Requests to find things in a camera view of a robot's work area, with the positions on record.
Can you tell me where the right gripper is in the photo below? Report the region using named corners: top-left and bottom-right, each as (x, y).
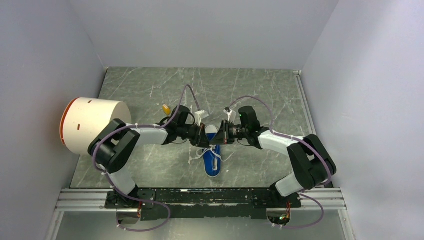
top-left (209, 119), bottom-right (249, 145)

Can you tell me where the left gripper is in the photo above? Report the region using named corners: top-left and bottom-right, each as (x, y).
top-left (177, 122), bottom-right (213, 150)

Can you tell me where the white shoelace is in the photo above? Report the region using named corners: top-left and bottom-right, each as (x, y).
top-left (187, 144), bottom-right (234, 175)

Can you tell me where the blue canvas sneaker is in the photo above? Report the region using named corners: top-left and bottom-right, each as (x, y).
top-left (201, 125), bottom-right (222, 178)

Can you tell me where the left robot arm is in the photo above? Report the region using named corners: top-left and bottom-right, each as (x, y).
top-left (87, 105), bottom-right (210, 208)

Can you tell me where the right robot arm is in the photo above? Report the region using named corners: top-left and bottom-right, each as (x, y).
top-left (210, 106), bottom-right (337, 207)

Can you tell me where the small yellow block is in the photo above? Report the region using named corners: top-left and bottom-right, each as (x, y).
top-left (162, 104), bottom-right (172, 116)

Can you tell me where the white orange cylindrical bucket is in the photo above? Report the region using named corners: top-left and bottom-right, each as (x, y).
top-left (59, 97), bottom-right (132, 155)

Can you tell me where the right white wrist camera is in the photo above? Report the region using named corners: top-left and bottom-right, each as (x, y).
top-left (223, 107), bottom-right (238, 124)

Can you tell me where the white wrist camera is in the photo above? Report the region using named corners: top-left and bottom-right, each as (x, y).
top-left (193, 110), bottom-right (209, 126)
top-left (223, 107), bottom-right (238, 124)

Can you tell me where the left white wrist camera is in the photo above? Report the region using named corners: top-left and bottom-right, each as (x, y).
top-left (193, 110), bottom-right (209, 126)

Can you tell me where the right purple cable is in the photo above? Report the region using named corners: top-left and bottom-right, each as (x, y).
top-left (225, 96), bottom-right (333, 230)

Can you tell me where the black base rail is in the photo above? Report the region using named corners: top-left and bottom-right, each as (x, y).
top-left (104, 187), bottom-right (302, 221)

